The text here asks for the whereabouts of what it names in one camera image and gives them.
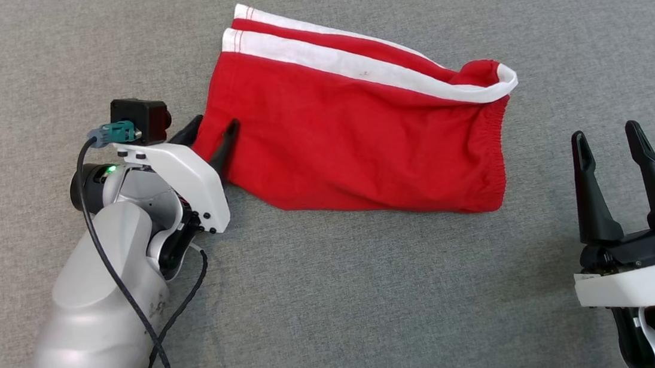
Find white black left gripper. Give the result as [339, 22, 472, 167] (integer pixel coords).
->
[111, 111, 250, 243]

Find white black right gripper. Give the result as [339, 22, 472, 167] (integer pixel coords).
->
[559, 118, 655, 312]

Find red shorts with white stripes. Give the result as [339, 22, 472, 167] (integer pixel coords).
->
[178, 0, 531, 240]

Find grey fabric sofa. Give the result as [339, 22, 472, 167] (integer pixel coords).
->
[0, 0, 655, 368]

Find teal left cable connector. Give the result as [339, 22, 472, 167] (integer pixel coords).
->
[86, 119, 144, 148]

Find thin black cable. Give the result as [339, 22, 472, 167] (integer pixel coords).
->
[112, 247, 220, 368]
[72, 132, 178, 368]

